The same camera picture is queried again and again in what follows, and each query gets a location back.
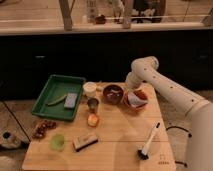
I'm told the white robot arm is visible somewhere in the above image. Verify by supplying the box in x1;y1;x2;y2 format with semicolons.
125;56;213;171

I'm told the grey cloth in bowl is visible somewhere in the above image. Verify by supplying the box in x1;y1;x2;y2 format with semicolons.
127;92;143;107

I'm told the white cup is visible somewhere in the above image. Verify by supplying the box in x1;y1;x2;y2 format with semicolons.
83;82;97;98

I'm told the small metal cup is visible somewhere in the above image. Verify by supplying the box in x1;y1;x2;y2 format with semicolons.
87;98;99;113

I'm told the orange toy fruit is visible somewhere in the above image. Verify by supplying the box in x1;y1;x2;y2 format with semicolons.
87;114;99;127

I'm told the grey sponge block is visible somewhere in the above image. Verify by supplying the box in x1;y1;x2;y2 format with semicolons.
64;93;77;108

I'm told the green vegetable piece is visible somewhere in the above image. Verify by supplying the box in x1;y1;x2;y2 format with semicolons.
46;94;67;106

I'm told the green plastic tray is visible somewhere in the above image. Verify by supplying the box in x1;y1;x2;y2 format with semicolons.
32;75;85;121

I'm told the wooden block eraser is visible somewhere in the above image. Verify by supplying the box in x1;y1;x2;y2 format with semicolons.
73;134;98;152

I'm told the green plastic cup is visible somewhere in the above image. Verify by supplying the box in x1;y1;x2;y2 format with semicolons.
50;134;65;151

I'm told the white handled black brush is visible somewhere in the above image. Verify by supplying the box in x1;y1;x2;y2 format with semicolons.
137;123;160;160

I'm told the wooden post right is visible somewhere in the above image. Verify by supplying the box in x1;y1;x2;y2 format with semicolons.
123;0;133;29

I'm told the wooden post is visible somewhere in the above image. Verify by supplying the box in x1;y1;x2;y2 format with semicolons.
123;0;133;29
59;0;72;31

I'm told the wooden post left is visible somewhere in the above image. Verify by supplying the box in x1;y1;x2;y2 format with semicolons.
59;0;72;31

